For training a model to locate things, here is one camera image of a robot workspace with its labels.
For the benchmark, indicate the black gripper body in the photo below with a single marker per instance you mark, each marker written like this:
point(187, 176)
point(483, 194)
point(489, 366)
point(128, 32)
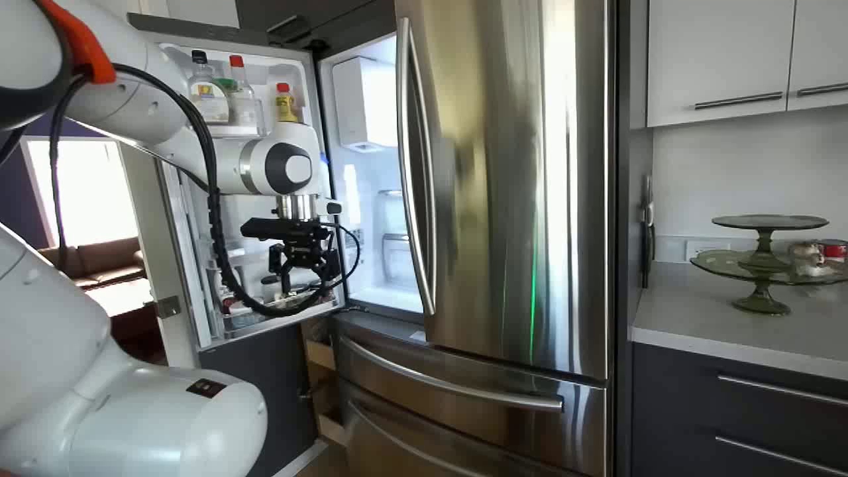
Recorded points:
point(311, 254)

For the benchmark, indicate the black capped bottle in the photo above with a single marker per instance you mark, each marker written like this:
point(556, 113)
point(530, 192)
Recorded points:
point(206, 93)

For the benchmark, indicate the grey kitchen countertop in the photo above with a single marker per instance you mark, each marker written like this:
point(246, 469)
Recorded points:
point(706, 318)

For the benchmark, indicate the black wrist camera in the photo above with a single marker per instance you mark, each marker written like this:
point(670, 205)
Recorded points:
point(281, 229)

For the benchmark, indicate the narrow steel fridge drawer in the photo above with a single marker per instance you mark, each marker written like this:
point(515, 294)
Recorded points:
point(458, 372)

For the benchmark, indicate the white upper cabinet door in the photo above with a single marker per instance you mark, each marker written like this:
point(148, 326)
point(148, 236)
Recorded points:
point(715, 54)
point(821, 42)

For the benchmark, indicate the fridge cabinet with white interior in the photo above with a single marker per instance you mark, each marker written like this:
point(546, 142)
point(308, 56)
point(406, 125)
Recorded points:
point(372, 220)

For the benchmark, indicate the bright window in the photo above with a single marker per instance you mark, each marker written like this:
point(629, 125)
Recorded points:
point(83, 188)

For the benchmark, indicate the plain steel fridge door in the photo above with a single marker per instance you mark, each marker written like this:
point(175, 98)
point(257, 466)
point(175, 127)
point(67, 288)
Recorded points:
point(505, 176)

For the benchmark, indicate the steel fridge door with dispenser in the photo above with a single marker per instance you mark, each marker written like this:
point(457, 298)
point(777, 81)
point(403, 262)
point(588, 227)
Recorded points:
point(175, 254)

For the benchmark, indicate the brown wooden furniture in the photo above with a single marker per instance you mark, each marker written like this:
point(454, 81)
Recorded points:
point(95, 265)

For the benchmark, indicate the tall steel fridge drawer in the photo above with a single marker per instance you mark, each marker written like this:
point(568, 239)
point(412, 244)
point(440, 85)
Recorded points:
point(406, 440)

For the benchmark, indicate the dark base cabinet with drawers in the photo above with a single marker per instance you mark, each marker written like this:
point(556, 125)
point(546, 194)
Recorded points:
point(690, 424)

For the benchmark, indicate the red and white treats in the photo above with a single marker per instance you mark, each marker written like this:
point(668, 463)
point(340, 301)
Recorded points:
point(825, 252)

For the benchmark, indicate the dark pantry cabinet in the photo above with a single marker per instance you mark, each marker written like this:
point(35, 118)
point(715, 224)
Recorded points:
point(255, 399)

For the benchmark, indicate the green glass tiered stand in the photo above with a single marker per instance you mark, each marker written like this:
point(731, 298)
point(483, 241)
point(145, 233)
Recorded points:
point(762, 265)

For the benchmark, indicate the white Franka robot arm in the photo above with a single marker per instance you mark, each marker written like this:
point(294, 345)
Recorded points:
point(54, 354)

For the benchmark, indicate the white bottle with red cap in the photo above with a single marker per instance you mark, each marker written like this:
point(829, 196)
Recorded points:
point(238, 93)

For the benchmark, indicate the dark hanging utensil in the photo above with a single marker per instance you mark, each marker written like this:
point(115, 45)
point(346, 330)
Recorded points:
point(646, 239)

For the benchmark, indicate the yellow bottle with red cap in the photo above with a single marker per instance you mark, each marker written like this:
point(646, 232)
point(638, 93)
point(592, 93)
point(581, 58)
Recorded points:
point(283, 103)

